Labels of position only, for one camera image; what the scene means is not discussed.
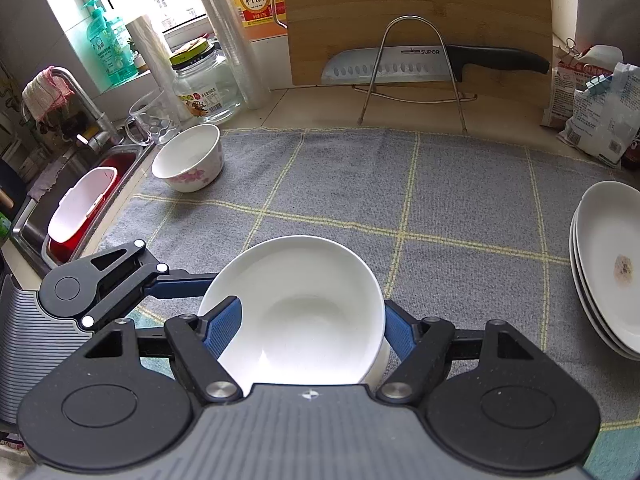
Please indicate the clear printed plastic bag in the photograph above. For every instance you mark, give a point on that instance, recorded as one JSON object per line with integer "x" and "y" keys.
{"x": 600, "y": 120}

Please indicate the metal binder clip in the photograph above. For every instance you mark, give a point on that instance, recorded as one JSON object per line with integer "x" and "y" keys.
{"x": 572, "y": 49}

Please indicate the stack of clear plastic cups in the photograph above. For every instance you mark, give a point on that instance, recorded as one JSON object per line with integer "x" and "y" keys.
{"x": 230, "y": 35}

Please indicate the orange cooking wine bottle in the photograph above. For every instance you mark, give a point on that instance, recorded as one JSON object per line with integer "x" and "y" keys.
{"x": 252, "y": 0}

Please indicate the stainless steel sink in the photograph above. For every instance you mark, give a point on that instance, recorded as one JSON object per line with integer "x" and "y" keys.
{"x": 35, "y": 220}

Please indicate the grey and teal checked mat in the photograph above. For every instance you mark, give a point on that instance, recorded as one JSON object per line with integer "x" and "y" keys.
{"x": 450, "y": 210}

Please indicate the blue binder clips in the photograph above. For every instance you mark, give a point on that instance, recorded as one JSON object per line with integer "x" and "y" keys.
{"x": 596, "y": 84}

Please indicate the plastic wrap roll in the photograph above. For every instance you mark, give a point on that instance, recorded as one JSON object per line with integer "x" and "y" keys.
{"x": 155, "y": 60}

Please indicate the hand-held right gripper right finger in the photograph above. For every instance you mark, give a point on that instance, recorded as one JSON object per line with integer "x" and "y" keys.
{"x": 397, "y": 330}

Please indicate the clear glass mug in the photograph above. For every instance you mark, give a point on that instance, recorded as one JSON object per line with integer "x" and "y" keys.
{"x": 150, "y": 120}

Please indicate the glass jar with green lid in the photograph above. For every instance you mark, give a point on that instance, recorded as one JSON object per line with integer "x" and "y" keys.
{"x": 207, "y": 90}

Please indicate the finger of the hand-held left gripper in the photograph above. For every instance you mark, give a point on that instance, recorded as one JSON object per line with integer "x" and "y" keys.
{"x": 180, "y": 285}

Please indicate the green dish soap bottle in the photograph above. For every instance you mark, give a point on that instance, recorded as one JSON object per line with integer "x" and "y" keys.
{"x": 107, "y": 45}

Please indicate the red and white food bag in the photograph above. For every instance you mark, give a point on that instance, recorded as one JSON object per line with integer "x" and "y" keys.
{"x": 562, "y": 90}

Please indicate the red basin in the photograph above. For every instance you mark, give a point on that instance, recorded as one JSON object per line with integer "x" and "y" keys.
{"x": 117, "y": 165}

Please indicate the pink rag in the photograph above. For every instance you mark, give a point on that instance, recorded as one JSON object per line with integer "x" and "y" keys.
{"x": 47, "y": 92}

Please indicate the small plant figurine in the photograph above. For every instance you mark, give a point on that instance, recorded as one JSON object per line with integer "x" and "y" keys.
{"x": 137, "y": 55}

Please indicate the metal faucet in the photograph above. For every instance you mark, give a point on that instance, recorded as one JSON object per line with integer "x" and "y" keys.
{"x": 92, "y": 110}

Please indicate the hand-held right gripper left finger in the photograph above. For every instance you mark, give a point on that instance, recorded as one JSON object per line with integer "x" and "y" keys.
{"x": 222, "y": 325}

